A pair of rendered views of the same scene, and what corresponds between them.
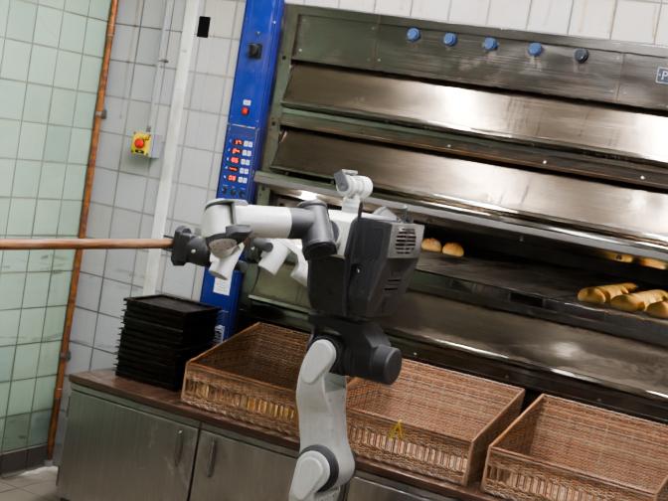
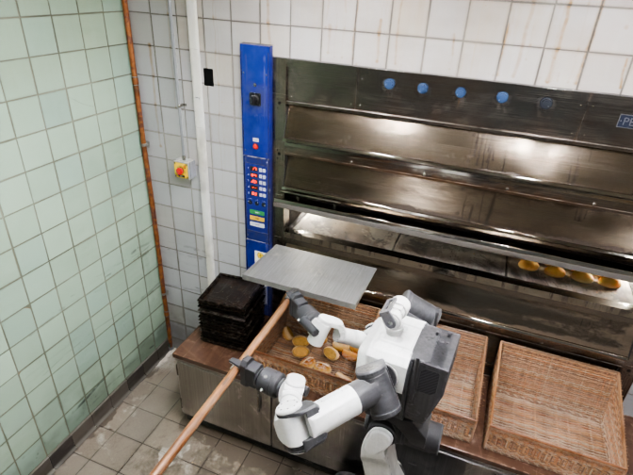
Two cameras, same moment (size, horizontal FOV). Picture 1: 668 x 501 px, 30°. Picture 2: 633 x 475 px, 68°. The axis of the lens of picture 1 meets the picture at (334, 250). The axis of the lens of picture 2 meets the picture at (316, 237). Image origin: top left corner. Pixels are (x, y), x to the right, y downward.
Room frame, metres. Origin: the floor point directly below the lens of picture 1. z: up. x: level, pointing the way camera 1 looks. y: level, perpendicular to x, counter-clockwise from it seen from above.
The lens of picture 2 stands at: (2.57, 0.41, 2.45)
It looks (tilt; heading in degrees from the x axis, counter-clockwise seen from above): 29 degrees down; 352
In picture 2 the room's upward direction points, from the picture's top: 3 degrees clockwise
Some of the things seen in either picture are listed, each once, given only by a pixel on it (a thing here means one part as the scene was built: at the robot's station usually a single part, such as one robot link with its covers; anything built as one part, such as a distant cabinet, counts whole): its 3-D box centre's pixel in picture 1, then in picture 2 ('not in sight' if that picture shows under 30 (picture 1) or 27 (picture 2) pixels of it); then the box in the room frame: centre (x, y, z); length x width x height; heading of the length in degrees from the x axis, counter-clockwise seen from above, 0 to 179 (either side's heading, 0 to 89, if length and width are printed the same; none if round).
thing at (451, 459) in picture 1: (422, 416); (424, 370); (4.27, -0.40, 0.72); 0.56 x 0.49 x 0.28; 64
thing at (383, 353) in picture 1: (354, 347); (404, 421); (3.73, -0.11, 1.01); 0.28 x 0.13 x 0.18; 62
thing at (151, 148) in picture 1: (145, 144); (185, 168); (5.16, 0.84, 1.46); 0.10 x 0.07 x 0.10; 63
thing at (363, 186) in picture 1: (354, 190); (396, 314); (3.79, -0.03, 1.47); 0.10 x 0.07 x 0.09; 148
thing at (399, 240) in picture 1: (359, 258); (405, 367); (3.75, -0.08, 1.27); 0.34 x 0.30 x 0.36; 148
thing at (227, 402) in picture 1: (282, 377); (317, 339); (4.53, 0.11, 0.72); 0.56 x 0.49 x 0.28; 62
